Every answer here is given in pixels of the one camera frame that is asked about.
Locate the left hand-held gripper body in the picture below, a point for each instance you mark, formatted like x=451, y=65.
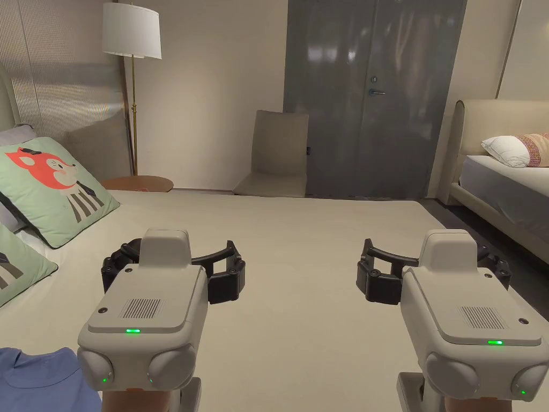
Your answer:
x=150, y=300

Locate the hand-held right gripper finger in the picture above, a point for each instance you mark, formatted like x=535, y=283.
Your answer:
x=495, y=262
x=379, y=285

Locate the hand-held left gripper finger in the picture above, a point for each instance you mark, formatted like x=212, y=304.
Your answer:
x=120, y=257
x=227, y=283

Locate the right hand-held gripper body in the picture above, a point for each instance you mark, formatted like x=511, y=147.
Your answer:
x=467, y=309

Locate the person's right hand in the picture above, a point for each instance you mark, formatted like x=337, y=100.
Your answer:
x=476, y=405

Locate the person's left hand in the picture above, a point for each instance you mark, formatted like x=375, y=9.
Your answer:
x=137, y=402

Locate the bed with white mattress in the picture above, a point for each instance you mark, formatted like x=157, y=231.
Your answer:
x=506, y=189

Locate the bed with beige sheet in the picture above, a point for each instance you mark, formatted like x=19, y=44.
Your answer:
x=300, y=240

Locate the green fox print cushion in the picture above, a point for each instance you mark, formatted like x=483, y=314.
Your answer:
x=17, y=270
x=51, y=189

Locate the white pillow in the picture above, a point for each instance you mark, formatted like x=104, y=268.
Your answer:
x=506, y=150

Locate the pink patterned pillow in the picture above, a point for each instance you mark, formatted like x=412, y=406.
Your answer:
x=536, y=148

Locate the blue shirt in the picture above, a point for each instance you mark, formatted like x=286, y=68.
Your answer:
x=38, y=382

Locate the cream padded headboard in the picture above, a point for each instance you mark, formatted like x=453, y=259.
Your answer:
x=476, y=124

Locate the beige padded headboard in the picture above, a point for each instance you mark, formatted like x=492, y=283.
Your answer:
x=6, y=98

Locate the grey double door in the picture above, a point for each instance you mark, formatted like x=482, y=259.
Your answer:
x=343, y=86

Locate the floor lamp with white shade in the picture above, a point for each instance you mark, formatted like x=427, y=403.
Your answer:
x=132, y=30

